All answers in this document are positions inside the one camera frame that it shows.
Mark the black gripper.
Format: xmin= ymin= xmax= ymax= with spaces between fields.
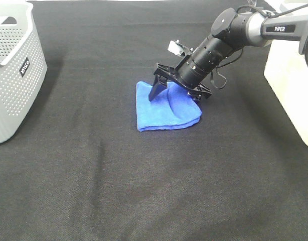
xmin=148 ymin=63 xmax=212 ymax=102

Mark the blue microfiber towel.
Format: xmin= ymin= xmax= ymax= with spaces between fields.
xmin=136 ymin=81 xmax=202 ymax=132

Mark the black silver Piper robot arm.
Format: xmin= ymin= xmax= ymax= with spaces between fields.
xmin=148 ymin=6 xmax=308 ymax=101

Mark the white plastic storage box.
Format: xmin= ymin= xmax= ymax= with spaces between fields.
xmin=264 ymin=40 xmax=308 ymax=146

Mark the black fabric table cloth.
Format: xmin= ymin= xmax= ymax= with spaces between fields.
xmin=0 ymin=1 xmax=308 ymax=240

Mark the grey perforated plastic basket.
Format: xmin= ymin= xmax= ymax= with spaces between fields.
xmin=0 ymin=1 xmax=47 ymax=144

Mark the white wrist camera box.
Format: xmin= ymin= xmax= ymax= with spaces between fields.
xmin=168 ymin=40 xmax=194 ymax=57

